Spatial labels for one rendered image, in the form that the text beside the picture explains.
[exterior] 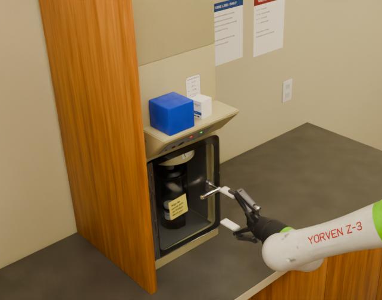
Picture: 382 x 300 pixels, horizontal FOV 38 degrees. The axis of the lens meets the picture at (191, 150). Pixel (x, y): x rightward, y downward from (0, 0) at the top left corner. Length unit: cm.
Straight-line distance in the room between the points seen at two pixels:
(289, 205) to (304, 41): 94
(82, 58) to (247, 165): 118
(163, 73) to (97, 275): 78
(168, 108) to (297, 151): 126
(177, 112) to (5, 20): 64
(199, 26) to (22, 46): 59
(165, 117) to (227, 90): 96
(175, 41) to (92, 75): 27
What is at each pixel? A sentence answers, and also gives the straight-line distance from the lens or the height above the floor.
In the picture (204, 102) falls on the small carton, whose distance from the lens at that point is 175.
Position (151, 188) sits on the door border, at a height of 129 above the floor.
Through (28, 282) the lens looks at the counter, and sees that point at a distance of 209.
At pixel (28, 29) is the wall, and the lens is 194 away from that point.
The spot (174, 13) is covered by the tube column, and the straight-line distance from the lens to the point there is 170.
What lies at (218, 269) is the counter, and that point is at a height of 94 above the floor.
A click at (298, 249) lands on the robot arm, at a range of 151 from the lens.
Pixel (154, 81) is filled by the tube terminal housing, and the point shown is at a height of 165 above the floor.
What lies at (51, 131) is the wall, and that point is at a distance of 207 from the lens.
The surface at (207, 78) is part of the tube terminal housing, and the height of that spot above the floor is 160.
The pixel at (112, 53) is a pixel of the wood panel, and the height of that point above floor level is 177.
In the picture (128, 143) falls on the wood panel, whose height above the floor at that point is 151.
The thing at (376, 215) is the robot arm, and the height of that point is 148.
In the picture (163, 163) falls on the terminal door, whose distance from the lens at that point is 181.
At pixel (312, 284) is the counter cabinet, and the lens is 236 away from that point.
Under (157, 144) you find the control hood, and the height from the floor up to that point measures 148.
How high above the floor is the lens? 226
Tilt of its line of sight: 28 degrees down
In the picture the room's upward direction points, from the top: 2 degrees counter-clockwise
